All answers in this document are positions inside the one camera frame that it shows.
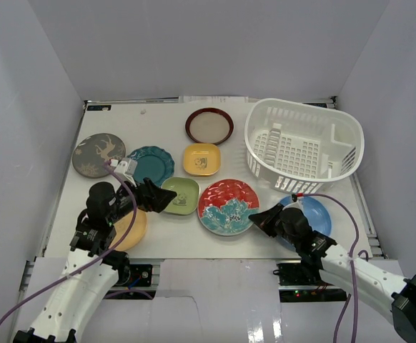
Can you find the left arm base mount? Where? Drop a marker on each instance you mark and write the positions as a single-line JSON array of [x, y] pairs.
[[136, 284]]

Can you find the red plate with teal flower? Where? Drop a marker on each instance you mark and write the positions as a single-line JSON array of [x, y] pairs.
[[225, 206]]

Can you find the white plastic dish bin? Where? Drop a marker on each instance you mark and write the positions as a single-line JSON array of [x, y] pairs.
[[300, 148]]

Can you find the green square panda dish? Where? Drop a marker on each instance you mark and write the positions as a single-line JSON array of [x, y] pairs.
[[187, 197]]

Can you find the yellow round plate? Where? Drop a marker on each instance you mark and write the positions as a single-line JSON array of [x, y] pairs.
[[135, 235]]

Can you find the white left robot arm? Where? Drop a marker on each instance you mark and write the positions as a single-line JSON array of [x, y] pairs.
[[93, 265]]

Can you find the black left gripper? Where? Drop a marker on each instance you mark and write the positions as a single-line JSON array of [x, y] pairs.
[[145, 195]]

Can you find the yellow square panda dish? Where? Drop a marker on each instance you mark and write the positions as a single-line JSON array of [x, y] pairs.
[[202, 159]]

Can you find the grey plate with deer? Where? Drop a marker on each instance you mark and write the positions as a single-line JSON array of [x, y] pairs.
[[93, 152]]

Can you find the dark red rimmed round plate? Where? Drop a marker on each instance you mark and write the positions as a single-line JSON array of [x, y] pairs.
[[209, 125]]

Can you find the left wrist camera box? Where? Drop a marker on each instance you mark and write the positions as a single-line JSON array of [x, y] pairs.
[[124, 168]]

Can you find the teal scalloped plate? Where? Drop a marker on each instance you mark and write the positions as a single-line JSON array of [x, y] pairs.
[[154, 163]]

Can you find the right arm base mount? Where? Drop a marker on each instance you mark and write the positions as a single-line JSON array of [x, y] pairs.
[[297, 284]]

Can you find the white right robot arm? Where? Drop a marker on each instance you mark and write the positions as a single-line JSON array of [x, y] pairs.
[[391, 295]]

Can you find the light blue round plate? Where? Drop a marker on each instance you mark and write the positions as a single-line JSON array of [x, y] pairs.
[[316, 213]]

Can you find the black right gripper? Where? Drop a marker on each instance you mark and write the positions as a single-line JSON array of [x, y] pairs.
[[261, 220]]

